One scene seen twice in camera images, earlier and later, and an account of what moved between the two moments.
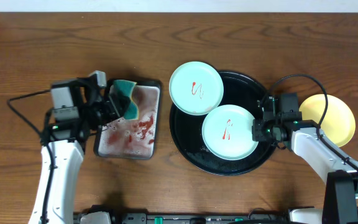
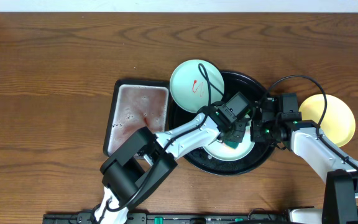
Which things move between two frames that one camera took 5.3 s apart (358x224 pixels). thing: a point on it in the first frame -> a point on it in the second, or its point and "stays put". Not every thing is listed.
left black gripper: x=107 y=106 -> x=237 y=132
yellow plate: x=338 y=122 stays put
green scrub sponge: x=132 y=110 -> x=231 y=144
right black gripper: x=258 y=135 stays put
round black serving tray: x=186 y=130 stays put
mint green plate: x=196 y=88 stays put
